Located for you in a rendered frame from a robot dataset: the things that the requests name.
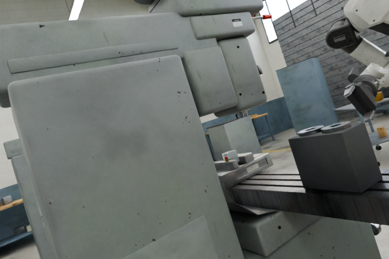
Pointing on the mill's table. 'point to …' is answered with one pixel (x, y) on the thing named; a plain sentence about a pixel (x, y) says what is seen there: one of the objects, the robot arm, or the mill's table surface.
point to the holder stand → (336, 158)
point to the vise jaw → (245, 158)
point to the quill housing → (242, 75)
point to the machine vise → (241, 169)
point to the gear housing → (223, 26)
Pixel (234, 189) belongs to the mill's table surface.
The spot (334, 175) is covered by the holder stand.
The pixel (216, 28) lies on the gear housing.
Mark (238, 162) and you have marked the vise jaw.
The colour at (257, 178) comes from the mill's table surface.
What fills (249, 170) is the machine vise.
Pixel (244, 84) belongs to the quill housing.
